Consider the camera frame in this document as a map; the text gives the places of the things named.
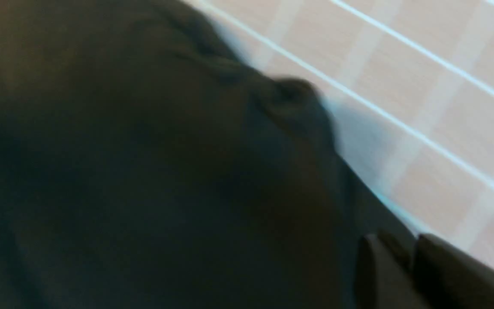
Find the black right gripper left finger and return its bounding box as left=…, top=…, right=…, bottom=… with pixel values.
left=354, top=233, right=430, bottom=309

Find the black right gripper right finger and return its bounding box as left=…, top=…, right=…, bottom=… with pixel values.
left=412, top=233, right=494, bottom=309

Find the dark gray long-sleeve top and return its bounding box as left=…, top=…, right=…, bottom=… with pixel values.
left=0, top=0, right=413, bottom=309

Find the pink checkered tablecloth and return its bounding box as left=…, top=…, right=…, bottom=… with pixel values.
left=190, top=0, right=494, bottom=268

